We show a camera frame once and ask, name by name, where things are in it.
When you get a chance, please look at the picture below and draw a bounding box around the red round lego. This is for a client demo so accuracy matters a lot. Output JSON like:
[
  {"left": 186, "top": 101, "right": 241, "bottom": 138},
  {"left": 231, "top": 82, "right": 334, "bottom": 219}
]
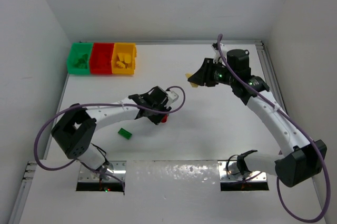
[{"left": 161, "top": 115, "right": 168, "bottom": 123}]

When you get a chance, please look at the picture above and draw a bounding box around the pale yellow curved lego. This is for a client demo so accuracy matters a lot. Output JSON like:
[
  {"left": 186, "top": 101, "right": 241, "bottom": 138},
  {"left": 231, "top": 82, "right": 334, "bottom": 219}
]
[{"left": 185, "top": 73, "right": 199, "bottom": 89}]

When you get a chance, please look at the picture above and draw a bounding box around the green L-shaped lego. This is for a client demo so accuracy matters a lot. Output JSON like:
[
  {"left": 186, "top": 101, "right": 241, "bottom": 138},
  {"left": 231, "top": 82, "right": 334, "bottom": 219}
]
[{"left": 118, "top": 128, "right": 132, "bottom": 140}]

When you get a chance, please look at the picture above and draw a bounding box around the yellow butterfly round lego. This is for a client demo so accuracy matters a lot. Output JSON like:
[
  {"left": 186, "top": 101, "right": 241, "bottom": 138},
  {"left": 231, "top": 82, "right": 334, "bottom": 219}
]
[{"left": 124, "top": 54, "right": 132, "bottom": 64}]

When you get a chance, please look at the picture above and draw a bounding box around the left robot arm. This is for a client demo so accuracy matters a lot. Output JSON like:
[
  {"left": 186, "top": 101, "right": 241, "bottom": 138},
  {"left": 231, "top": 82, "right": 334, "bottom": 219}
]
[{"left": 52, "top": 86, "right": 179, "bottom": 170}]

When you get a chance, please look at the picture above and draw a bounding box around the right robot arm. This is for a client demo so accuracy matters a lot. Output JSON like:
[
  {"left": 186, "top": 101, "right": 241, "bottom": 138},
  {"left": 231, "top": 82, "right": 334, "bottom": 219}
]
[{"left": 187, "top": 48, "right": 327, "bottom": 187}]

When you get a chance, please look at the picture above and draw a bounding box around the yellow plastic bin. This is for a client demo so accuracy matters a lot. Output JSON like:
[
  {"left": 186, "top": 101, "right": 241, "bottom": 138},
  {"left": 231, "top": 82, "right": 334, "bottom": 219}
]
[{"left": 111, "top": 43, "right": 137, "bottom": 75}]

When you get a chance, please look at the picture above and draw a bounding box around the red plastic bin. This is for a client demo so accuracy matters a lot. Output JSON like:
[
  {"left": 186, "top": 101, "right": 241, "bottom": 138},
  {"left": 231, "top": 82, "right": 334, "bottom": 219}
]
[{"left": 89, "top": 43, "right": 114, "bottom": 75}]

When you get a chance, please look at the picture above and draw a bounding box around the green plastic bin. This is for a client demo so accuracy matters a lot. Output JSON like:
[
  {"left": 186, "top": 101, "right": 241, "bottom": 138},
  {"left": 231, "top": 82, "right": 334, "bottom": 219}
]
[{"left": 66, "top": 43, "right": 93, "bottom": 75}]

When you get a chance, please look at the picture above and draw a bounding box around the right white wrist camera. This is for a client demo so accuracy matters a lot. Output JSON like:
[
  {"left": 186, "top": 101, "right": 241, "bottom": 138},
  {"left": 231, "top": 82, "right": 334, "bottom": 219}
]
[{"left": 212, "top": 43, "right": 228, "bottom": 65}]

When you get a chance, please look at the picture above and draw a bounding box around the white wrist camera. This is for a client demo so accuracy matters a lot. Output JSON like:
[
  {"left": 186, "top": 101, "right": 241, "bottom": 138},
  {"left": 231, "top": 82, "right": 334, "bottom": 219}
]
[
  {"left": 166, "top": 90, "right": 179, "bottom": 105},
  {"left": 212, "top": 43, "right": 228, "bottom": 65}
]

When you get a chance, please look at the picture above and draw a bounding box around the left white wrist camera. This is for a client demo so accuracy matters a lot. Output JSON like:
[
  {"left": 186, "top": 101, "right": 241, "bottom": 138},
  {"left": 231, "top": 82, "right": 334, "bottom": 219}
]
[{"left": 166, "top": 90, "right": 179, "bottom": 105}]

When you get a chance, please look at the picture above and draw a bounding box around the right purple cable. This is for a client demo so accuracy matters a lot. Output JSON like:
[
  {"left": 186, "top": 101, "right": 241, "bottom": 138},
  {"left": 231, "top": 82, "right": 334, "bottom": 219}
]
[{"left": 215, "top": 33, "right": 331, "bottom": 223}]

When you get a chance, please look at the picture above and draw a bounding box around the purple cable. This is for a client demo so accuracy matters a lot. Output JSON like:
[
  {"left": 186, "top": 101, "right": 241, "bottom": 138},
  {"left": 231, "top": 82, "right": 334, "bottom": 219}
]
[
  {"left": 33, "top": 86, "right": 186, "bottom": 190},
  {"left": 215, "top": 33, "right": 331, "bottom": 223}
]

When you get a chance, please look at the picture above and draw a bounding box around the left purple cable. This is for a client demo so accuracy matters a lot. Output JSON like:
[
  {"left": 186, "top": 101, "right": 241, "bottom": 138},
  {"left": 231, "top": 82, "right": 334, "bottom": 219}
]
[{"left": 33, "top": 86, "right": 186, "bottom": 190}]

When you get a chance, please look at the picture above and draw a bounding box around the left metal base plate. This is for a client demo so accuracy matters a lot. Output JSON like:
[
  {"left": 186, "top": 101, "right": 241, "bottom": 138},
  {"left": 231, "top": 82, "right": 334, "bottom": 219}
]
[{"left": 78, "top": 161, "right": 126, "bottom": 183}]

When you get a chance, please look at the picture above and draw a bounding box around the metal base plate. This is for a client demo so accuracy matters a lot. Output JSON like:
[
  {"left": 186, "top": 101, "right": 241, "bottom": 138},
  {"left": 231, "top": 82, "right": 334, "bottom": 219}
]
[
  {"left": 78, "top": 161, "right": 126, "bottom": 183},
  {"left": 218, "top": 159, "right": 267, "bottom": 183}
]

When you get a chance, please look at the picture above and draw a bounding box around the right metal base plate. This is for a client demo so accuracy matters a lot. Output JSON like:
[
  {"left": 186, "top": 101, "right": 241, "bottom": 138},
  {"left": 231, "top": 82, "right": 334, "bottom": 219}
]
[{"left": 218, "top": 159, "right": 267, "bottom": 183}]

